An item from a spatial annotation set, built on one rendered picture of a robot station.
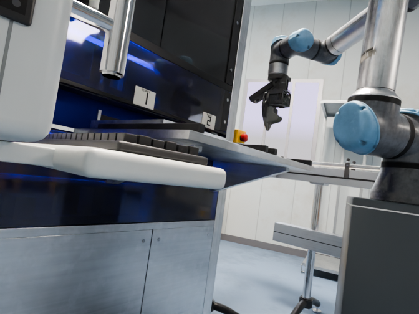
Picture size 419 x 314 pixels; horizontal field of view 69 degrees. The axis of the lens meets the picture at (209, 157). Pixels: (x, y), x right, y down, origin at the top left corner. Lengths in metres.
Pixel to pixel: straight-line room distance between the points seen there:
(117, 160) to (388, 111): 0.63
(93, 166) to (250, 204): 3.69
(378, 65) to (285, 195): 3.15
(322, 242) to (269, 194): 2.00
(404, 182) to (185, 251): 0.81
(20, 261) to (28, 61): 0.70
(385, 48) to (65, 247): 0.95
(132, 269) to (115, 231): 0.16
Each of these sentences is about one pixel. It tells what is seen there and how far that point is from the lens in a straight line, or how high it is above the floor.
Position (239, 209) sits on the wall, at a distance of 4.00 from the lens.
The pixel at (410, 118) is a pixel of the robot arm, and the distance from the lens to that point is 0.88.
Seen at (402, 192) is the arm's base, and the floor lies 0.81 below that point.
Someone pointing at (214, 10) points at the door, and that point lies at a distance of 1.42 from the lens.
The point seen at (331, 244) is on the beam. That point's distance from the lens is 1.98.
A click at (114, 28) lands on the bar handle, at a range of 0.35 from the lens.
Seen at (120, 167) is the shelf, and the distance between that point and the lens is 0.32.
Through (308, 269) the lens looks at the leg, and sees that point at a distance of 2.07.
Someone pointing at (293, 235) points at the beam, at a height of 0.49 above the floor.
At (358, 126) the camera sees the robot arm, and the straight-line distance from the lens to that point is 0.77.
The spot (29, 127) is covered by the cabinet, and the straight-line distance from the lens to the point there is 0.29.
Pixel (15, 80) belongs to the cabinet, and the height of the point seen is 0.85.
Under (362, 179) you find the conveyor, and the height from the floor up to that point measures 0.89.
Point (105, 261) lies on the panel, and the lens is 1.05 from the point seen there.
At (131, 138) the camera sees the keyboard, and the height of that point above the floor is 0.82.
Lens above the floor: 0.79
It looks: 4 degrees up
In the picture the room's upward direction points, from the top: 8 degrees clockwise
